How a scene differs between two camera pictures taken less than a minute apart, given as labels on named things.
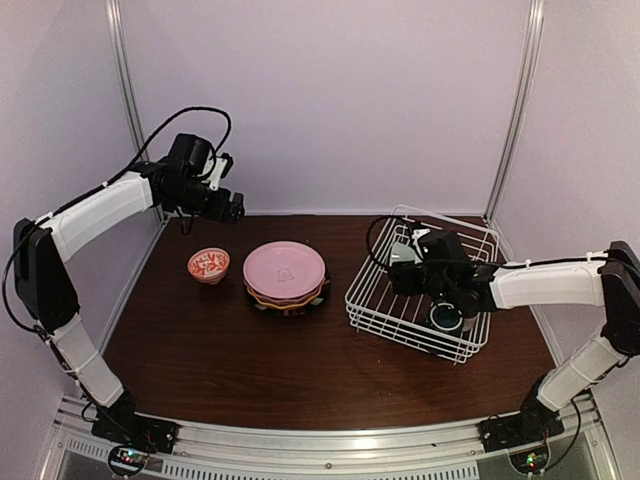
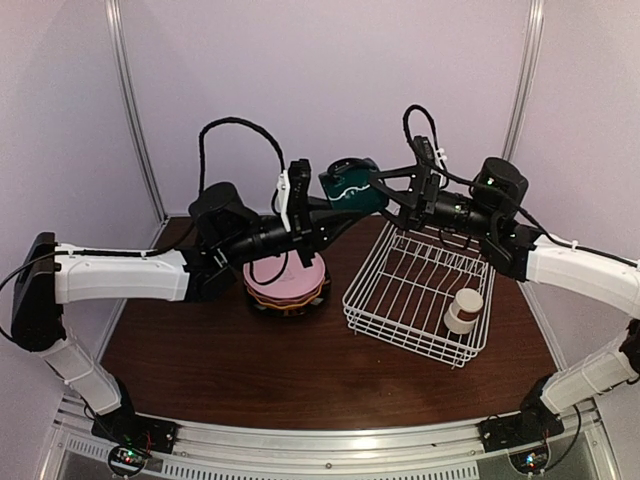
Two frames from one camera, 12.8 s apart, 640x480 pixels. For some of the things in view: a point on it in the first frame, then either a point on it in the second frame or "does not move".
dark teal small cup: x=445 y=316 -> x=350 y=186
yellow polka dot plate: x=285 y=306 does not move
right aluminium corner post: x=526 y=83 does not move
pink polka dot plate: x=283 y=301 does not move
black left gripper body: x=215 y=210 -> x=300 y=232
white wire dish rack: x=374 y=308 does not move
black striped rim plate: x=296 y=310 does not move
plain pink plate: x=284 y=270 does not move
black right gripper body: x=404 y=274 -> x=446 y=212
